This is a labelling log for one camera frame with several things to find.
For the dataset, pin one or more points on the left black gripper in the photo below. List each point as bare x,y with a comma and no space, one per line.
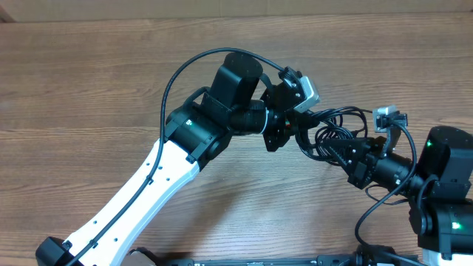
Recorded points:
281,133

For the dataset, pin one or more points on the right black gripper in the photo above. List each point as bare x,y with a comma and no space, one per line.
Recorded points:
362,162

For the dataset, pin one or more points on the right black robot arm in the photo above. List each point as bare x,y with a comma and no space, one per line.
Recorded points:
435,183

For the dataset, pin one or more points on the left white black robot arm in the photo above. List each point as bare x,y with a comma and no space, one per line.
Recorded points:
241,100

